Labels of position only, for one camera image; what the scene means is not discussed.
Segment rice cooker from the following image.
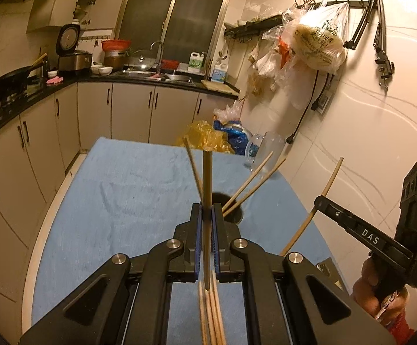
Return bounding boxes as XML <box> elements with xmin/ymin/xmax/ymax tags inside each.
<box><xmin>56</xmin><ymin>24</ymin><xmax>93</xmax><ymax>77</ymax></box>

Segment black wok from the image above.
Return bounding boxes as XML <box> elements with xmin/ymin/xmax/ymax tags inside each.
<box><xmin>0</xmin><ymin>53</ymin><xmax>48</xmax><ymax>90</ymax></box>

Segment grey smartphone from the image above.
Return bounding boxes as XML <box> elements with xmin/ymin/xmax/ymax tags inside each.
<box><xmin>316</xmin><ymin>257</ymin><xmax>346</xmax><ymax>290</ymax></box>

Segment steel sink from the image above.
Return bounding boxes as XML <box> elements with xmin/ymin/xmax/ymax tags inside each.
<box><xmin>122</xmin><ymin>68</ymin><xmax>195</xmax><ymax>83</ymax></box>

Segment dark grey chopstick holder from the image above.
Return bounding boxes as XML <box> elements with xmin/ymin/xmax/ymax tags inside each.
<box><xmin>211</xmin><ymin>192</ymin><xmax>245</xmax><ymax>226</ymax></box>

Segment steel faucet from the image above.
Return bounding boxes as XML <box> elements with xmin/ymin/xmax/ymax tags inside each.
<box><xmin>150</xmin><ymin>41</ymin><xmax>165</xmax><ymax>70</ymax></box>

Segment person's right hand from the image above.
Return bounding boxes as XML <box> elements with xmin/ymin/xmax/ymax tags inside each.
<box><xmin>350</xmin><ymin>258</ymin><xmax>410</xmax><ymax>323</ymax></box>

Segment gas stove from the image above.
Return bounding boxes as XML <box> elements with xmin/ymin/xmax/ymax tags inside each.
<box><xmin>0</xmin><ymin>79</ymin><xmax>47</xmax><ymax>123</ymax></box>

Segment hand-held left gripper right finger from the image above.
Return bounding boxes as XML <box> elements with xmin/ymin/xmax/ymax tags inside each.
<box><xmin>212</xmin><ymin>203</ymin><xmax>402</xmax><ymax>345</ymax></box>

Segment white jug blue label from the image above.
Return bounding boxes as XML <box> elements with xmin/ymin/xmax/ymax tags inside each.
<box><xmin>211</xmin><ymin>59</ymin><xmax>228</xmax><ymax>83</ymax></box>

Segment beige base cabinets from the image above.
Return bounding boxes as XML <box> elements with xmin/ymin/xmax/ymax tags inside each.
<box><xmin>0</xmin><ymin>81</ymin><xmax>241</xmax><ymax>302</ymax></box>

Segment blue table cloth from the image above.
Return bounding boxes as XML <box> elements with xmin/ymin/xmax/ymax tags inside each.
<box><xmin>31</xmin><ymin>137</ymin><xmax>342</xmax><ymax>345</ymax></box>

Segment red basin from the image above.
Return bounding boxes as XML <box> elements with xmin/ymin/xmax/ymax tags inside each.
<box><xmin>101</xmin><ymin>39</ymin><xmax>130</xmax><ymax>53</ymax></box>

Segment clear plastic pitcher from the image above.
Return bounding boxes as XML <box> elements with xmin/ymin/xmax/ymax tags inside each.
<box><xmin>244</xmin><ymin>132</ymin><xmax>287</xmax><ymax>178</ymax></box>

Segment kitchen window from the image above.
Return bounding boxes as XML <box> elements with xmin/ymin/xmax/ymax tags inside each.
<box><xmin>115</xmin><ymin>0</ymin><xmax>232</xmax><ymax>76</ymax></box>

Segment clear hanging plastic bags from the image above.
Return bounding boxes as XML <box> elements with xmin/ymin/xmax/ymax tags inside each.
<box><xmin>248</xmin><ymin>29</ymin><xmax>317</xmax><ymax>110</ymax></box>

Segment beige upper cabinets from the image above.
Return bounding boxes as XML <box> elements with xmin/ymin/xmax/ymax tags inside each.
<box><xmin>26</xmin><ymin>0</ymin><xmax>112</xmax><ymax>33</ymax></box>

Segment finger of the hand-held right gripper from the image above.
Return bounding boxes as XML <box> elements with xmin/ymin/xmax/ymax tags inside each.
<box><xmin>314</xmin><ymin>194</ymin><xmax>415</xmax><ymax>260</ymax></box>

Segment glass pot lid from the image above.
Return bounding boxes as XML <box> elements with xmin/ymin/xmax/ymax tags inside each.
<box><xmin>126</xmin><ymin>49</ymin><xmax>155</xmax><ymax>70</ymax></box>

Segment blue plastic bag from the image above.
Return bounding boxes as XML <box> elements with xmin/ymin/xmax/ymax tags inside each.
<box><xmin>214</xmin><ymin>118</ymin><xmax>254</xmax><ymax>155</ymax></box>

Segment white jug green label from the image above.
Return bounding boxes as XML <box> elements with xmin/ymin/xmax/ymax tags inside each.
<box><xmin>188</xmin><ymin>51</ymin><xmax>203</xmax><ymax>73</ymax></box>

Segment black wall rack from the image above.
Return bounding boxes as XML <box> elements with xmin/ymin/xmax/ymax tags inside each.
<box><xmin>224</xmin><ymin>12</ymin><xmax>284</xmax><ymax>38</ymax></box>

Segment black countertop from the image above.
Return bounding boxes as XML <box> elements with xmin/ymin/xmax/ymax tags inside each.
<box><xmin>0</xmin><ymin>68</ymin><xmax>239</xmax><ymax>148</ymax></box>

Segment large hanging plastic bag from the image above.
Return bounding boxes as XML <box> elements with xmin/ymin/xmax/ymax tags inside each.
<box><xmin>282</xmin><ymin>2</ymin><xmax>349</xmax><ymax>76</ymax></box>

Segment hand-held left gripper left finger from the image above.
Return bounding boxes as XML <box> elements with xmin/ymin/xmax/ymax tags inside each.
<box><xmin>19</xmin><ymin>203</ymin><xmax>204</xmax><ymax>345</ymax></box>

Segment black power cable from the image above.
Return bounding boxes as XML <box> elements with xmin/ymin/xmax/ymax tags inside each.
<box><xmin>285</xmin><ymin>70</ymin><xmax>320</xmax><ymax>144</ymax></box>

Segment wooden cutting board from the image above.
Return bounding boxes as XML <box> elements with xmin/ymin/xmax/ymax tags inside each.
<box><xmin>201</xmin><ymin>79</ymin><xmax>239</xmax><ymax>96</ymax></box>

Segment white plastic bag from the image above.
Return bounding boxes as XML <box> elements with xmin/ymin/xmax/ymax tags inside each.
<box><xmin>214</xmin><ymin>99</ymin><xmax>245</xmax><ymax>123</ymax></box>

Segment yellow plastic bag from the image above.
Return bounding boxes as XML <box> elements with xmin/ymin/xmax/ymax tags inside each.
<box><xmin>178</xmin><ymin>119</ymin><xmax>236</xmax><ymax>154</ymax></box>

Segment wall socket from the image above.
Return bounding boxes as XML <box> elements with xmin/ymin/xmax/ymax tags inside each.
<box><xmin>311</xmin><ymin>91</ymin><xmax>333</xmax><ymax>116</ymax></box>

